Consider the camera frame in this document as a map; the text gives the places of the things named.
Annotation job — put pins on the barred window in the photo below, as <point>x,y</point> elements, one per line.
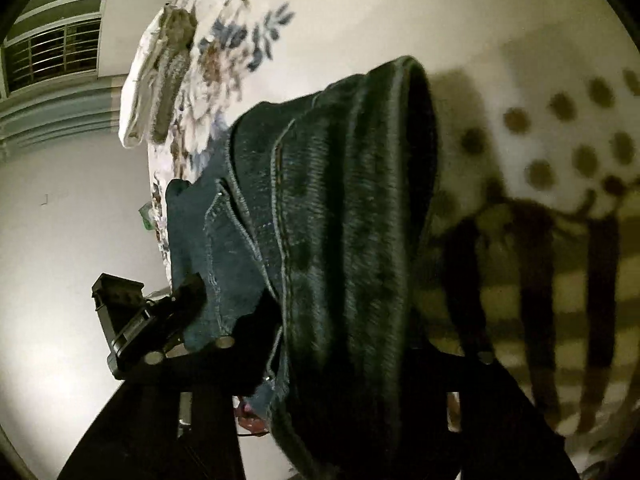
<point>55,45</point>

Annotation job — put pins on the floral bed sheet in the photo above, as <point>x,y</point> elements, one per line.
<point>240,35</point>

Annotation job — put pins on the folded white pants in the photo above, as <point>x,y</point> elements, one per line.
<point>142,85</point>

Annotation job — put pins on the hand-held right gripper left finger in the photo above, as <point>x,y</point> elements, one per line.
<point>150,420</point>

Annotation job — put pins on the green and white box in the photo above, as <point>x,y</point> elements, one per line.
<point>147,215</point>

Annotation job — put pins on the folded grey pants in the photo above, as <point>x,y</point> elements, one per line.
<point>172,70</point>

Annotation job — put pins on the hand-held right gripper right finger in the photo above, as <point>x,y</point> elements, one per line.
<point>500,410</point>

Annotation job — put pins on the grey-green striped curtain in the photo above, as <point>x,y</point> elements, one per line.
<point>55,115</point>

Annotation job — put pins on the dark blue jeans pants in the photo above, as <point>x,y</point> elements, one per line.
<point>340,235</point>

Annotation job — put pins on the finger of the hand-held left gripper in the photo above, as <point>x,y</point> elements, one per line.
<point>187,297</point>
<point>122,320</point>

